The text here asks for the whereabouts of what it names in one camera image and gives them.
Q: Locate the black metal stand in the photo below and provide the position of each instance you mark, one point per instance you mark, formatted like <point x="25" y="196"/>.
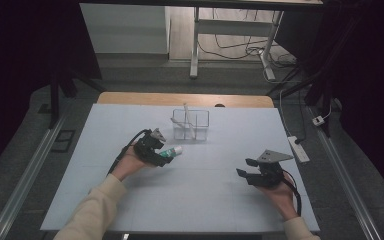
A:
<point x="316" y="90"/>

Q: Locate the white green glue stick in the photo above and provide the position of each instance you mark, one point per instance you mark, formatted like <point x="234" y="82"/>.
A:
<point x="171" y="152"/>

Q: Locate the small white adapter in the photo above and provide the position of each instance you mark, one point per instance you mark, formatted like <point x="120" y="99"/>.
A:
<point x="318" y="120"/>

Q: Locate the white power strip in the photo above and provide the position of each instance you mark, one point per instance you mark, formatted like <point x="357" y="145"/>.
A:
<point x="299" y="150"/>

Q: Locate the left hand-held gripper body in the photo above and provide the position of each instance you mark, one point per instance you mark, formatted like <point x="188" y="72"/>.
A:
<point x="146" y="148"/>

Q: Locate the aluminium floor rail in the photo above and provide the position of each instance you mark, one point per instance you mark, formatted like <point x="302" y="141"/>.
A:
<point x="26" y="176"/>
<point x="343" y="173"/>

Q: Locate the black plug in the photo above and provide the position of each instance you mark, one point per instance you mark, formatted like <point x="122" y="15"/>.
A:
<point x="298" y="141"/>

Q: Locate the person's left hand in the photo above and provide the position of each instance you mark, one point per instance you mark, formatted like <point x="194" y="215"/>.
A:
<point x="128" y="165"/>

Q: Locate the white cabinet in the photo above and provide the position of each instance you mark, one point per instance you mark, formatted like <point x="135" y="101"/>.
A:
<point x="126" y="30"/>

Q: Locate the clear plastic pen organizer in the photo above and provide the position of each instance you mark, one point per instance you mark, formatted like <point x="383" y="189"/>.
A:
<point x="200" y="128"/>

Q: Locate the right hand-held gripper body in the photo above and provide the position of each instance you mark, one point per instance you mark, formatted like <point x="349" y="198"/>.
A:
<point x="266" y="175"/>

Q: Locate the person's right hand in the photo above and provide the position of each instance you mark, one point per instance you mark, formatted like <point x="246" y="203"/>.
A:
<point x="281" y="198"/>

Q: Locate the pale blue table mat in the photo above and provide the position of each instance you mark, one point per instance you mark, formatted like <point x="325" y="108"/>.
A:
<point x="196" y="206"/>

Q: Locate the black tripod stand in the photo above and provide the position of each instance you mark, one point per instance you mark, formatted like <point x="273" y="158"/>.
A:
<point x="55" y="100"/>

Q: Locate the white metal desk frame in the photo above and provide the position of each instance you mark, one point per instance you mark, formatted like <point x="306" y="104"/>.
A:
<point x="233" y="27"/>

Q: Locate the black floor plate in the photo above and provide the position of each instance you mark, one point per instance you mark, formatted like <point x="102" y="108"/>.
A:
<point x="63" y="141"/>

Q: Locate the white pen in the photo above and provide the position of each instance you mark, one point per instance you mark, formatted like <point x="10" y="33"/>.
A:
<point x="188" y="120"/>

